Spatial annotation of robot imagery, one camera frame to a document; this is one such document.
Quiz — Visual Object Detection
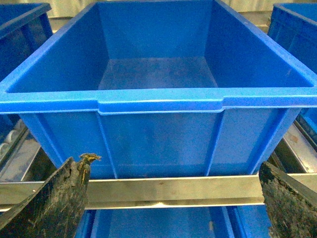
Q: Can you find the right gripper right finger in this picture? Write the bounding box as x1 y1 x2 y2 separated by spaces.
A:
259 162 317 238

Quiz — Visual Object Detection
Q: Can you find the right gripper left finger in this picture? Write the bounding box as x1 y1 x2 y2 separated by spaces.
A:
0 153 101 238

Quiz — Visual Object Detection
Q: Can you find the blue bin holding buttons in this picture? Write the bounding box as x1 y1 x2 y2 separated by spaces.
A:
0 2 53 80

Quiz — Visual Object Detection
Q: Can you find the lower shelf blue bin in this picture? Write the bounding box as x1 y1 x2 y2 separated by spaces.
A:
76 205 271 238

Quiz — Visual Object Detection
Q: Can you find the empty blue target bin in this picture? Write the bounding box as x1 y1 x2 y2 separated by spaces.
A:
0 0 317 179

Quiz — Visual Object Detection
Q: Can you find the blue bin far right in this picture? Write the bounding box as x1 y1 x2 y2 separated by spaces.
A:
267 2 317 134

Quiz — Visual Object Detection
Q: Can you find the metal front rack rail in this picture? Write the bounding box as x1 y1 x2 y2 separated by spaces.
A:
0 173 317 213

